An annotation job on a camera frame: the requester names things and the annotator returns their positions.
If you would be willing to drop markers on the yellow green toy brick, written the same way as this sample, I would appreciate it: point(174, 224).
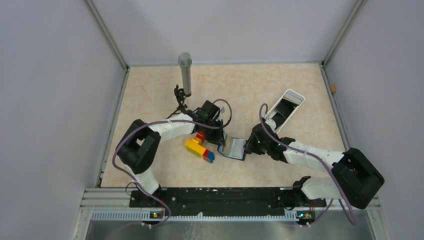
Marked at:
point(195, 148)

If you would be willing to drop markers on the gold striped credit card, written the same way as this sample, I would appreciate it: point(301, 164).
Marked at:
point(226, 148)

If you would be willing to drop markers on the red blue toy brick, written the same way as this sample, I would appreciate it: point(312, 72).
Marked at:
point(208, 156)

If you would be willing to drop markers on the small brown cork piece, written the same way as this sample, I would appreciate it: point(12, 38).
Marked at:
point(332, 88)

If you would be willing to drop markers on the red yellow toy brick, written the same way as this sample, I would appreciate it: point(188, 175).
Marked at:
point(199, 138)

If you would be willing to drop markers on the dark blue card holder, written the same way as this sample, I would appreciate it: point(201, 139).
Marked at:
point(237, 148)

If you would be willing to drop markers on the aluminium frame rail right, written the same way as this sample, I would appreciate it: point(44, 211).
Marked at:
point(332, 67)

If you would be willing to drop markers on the grey microphone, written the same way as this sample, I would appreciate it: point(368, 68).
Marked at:
point(185, 63)

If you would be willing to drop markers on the black mini tripod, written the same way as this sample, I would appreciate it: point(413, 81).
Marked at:
point(182, 108)

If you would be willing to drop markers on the white card tray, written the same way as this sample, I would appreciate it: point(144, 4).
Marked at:
point(280, 113)

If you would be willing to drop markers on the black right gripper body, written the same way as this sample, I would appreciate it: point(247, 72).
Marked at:
point(255, 146)

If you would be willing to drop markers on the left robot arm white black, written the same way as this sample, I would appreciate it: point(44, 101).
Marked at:
point(138, 147)

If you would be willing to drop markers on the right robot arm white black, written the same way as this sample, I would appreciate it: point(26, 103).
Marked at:
point(351, 176)

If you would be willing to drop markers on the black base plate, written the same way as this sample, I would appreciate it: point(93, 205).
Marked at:
point(226, 201)

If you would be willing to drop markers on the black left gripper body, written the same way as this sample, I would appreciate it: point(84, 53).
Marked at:
point(212, 133)

